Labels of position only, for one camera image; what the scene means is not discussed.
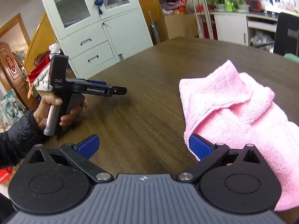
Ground black office chair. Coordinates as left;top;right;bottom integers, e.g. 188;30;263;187
273;13;299;56

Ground grey metal cabinet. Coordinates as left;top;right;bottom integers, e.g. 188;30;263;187
42;0;153;78

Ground cardboard box on floor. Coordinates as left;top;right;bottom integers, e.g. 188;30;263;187
164;14;199;39

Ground pink towel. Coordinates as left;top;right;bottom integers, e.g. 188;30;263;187
179;61;298;211

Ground black jacket left forearm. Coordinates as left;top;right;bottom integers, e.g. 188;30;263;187
0;110;49;169

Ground brown wooden door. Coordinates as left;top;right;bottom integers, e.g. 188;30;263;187
1;43;38;109

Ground white sideboard cabinet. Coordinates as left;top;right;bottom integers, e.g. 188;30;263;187
196;11;278;46

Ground red blender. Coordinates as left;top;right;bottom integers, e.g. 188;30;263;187
246;0;263;12

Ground person's left hand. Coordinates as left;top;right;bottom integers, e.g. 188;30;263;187
33;91;89;131

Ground green seat cushion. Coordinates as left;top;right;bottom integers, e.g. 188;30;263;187
284;53;299;63

